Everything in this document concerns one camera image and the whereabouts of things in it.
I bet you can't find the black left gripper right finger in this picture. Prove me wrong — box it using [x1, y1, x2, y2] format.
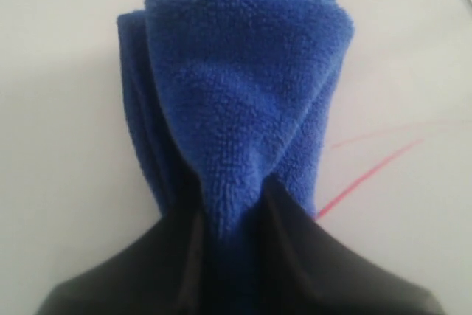
[258, 179, 441, 314]

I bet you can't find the blue microfiber cloth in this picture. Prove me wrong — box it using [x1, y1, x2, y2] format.
[117, 0, 353, 314]

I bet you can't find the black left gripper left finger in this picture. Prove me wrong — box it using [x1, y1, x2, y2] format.
[38, 179, 206, 315]

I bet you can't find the aluminium framed whiteboard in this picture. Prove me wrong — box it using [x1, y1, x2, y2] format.
[1, 0, 471, 313]

